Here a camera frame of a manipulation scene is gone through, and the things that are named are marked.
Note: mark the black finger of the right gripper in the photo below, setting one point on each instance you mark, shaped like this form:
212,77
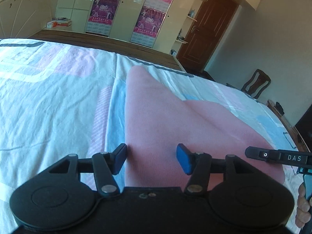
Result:
262,154

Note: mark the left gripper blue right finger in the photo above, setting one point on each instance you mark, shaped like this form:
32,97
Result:
197,166

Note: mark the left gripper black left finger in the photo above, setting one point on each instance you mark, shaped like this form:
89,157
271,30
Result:
105,166

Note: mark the pink sweatshirt with mouse logo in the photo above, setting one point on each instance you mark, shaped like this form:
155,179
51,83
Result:
157,121

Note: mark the person's right hand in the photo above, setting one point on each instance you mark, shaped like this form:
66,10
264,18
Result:
303,216

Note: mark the dark wooden chair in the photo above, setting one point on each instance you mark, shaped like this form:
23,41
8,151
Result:
255,86

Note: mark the patterned light bed sheet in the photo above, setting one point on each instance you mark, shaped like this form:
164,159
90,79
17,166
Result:
58,99

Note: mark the dark brown wooden door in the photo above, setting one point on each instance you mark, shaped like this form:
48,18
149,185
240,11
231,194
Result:
212,20

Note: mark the stack of boxes and books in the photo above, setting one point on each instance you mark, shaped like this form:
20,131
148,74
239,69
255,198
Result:
59,22

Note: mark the cream wardrobe with doors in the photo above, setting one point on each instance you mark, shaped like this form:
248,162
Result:
125,19

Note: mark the cream corner shelf unit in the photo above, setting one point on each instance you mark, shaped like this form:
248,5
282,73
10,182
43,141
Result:
189,21

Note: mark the left purple calendar poster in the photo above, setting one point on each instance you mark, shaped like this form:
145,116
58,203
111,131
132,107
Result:
101,16

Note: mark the purple calendar poster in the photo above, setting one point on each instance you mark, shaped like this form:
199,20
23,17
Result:
101,16
149,22

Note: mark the cream arched headboard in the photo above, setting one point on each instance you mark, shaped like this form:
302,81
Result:
24,18

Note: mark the right purple calendar poster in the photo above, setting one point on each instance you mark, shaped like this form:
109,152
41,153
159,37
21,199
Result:
149,22

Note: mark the dark wooden bed frame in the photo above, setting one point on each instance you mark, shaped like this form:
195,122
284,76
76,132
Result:
111,45

